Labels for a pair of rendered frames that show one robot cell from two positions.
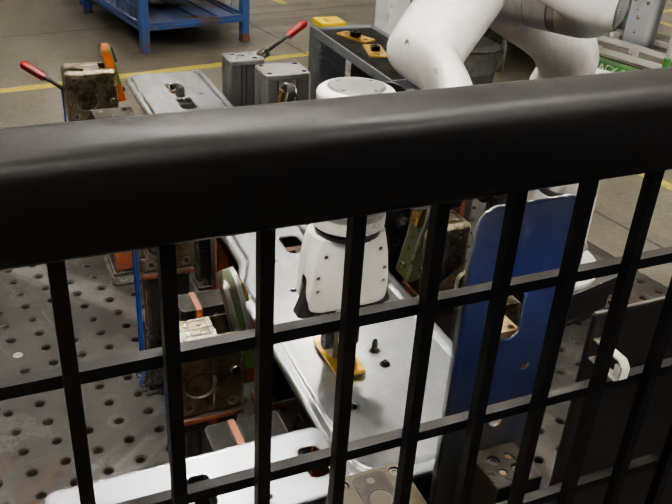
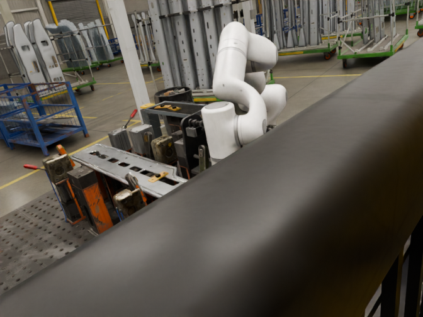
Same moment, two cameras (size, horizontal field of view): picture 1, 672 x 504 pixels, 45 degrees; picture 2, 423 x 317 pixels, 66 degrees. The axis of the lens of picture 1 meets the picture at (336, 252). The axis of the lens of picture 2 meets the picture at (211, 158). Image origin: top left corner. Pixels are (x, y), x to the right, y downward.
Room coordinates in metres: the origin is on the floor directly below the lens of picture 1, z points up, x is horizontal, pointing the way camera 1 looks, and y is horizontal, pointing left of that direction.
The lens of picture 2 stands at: (0.05, 0.24, 1.57)
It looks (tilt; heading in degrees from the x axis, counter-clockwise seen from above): 24 degrees down; 345
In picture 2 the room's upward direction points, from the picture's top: 11 degrees counter-clockwise
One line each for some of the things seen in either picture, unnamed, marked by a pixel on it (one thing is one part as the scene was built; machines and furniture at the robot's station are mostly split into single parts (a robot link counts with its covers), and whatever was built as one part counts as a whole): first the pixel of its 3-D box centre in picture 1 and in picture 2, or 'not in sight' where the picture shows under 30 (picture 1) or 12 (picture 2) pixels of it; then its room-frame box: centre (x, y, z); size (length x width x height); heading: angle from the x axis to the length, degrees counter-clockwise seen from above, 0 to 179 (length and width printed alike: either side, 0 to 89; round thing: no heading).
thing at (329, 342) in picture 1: (321, 331); not in sight; (0.80, 0.01, 1.05); 0.03 x 0.03 x 0.07; 25
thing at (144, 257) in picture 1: (167, 293); (139, 231); (1.13, 0.27, 0.87); 0.12 x 0.09 x 0.35; 115
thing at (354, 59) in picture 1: (380, 54); (177, 109); (1.61, -0.06, 1.16); 0.37 x 0.14 x 0.02; 25
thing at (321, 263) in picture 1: (345, 260); not in sight; (0.81, -0.01, 1.14); 0.10 x 0.07 x 0.11; 115
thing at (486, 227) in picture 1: (504, 367); not in sight; (0.59, -0.16, 1.17); 0.12 x 0.01 x 0.34; 115
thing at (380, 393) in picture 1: (248, 193); (154, 177); (1.27, 0.16, 1.00); 1.38 x 0.22 x 0.02; 25
